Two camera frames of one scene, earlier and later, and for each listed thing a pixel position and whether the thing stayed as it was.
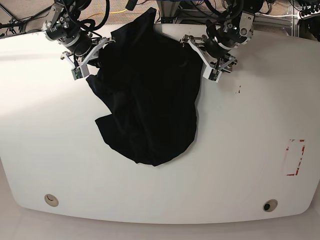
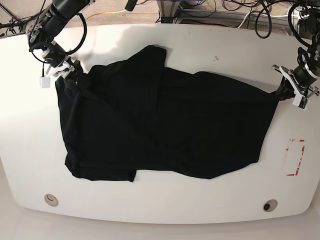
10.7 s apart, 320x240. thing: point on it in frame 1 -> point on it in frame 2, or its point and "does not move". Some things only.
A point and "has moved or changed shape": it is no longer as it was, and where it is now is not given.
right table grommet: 270,205 does not move
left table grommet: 51,200 does not move
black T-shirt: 150,83 has moved or changed shape
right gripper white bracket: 219,64 -> 298,96
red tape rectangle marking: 287,149 does not move
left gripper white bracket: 89,55 -> 63,70
